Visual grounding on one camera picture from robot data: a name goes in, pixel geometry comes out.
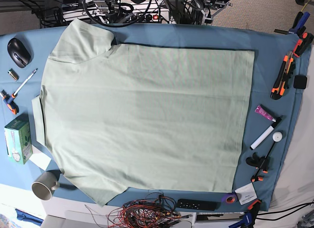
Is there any pale green T-shirt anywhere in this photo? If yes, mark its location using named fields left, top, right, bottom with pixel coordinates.
left=32, top=20, right=255, bottom=206

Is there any black power strip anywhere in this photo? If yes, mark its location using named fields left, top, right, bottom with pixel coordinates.
left=118, top=13, right=160, bottom=24

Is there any black remote control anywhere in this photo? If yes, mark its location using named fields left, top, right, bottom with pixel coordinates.
left=176, top=199, right=219, bottom=211

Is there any purple glue tube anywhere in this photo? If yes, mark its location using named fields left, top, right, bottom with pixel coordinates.
left=255, top=105, right=277, bottom=122

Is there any white black marker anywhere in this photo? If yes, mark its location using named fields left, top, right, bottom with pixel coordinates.
left=250, top=117, right=282, bottom=150

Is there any black orange bar clamp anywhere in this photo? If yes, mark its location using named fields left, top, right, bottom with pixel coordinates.
left=245, top=142, right=276, bottom=183

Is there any purple tape roll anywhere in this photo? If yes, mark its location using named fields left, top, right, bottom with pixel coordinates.
left=221, top=192, right=238, bottom=204

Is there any blue table cloth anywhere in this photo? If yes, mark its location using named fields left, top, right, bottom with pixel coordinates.
left=0, top=24, right=314, bottom=211

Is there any orange black utility knife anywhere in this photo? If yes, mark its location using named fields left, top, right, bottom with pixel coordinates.
left=270, top=51, right=295, bottom=100

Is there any white paper card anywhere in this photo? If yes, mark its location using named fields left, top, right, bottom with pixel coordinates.
left=235, top=183, right=257, bottom=205

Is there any white round cap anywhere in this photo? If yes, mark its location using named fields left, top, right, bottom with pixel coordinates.
left=272, top=131, right=283, bottom=143

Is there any white paper sheet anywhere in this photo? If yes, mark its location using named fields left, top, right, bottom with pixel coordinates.
left=29, top=145, right=51, bottom=171

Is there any white ballpoint pen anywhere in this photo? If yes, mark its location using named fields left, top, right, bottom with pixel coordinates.
left=12, top=68, right=38, bottom=96

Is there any grey ceramic mug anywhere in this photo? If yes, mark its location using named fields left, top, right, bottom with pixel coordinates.
left=31, top=171, right=60, bottom=201

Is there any green tea box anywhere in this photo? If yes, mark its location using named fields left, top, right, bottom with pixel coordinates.
left=4, top=114, right=33, bottom=165

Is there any blue black bar clamp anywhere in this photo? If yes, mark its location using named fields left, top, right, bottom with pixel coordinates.
left=229, top=199, right=262, bottom=228

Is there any blue orange screwdriver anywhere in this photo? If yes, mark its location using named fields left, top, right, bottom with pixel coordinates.
left=0, top=90, right=19, bottom=115

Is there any black square pad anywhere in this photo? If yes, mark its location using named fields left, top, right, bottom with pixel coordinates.
left=293, top=75, right=308, bottom=90

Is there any black computer mouse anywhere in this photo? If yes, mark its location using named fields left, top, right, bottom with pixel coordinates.
left=7, top=38, right=31, bottom=68

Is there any small battery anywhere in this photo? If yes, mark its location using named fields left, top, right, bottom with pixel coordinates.
left=8, top=69, right=19, bottom=81

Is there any orange black spring clamp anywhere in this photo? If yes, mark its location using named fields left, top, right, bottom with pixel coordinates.
left=293, top=32, right=314, bottom=57

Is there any red black wire bundle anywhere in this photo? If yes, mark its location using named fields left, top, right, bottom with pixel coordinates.
left=84, top=187, right=192, bottom=228

